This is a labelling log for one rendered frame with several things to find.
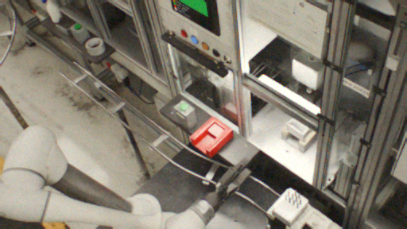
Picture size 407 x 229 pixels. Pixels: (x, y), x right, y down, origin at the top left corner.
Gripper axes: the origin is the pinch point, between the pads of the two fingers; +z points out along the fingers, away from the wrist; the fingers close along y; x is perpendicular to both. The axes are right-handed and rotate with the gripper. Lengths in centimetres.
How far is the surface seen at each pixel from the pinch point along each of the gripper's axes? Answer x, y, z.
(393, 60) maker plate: -38, 68, 21
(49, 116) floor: 190, -112, -12
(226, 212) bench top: 9.8, -44.4, -4.5
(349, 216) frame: -38, -28, 22
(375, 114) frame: -38, 44, 21
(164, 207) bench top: 35, -44, -21
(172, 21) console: 55, 32, 20
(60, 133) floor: 171, -112, -16
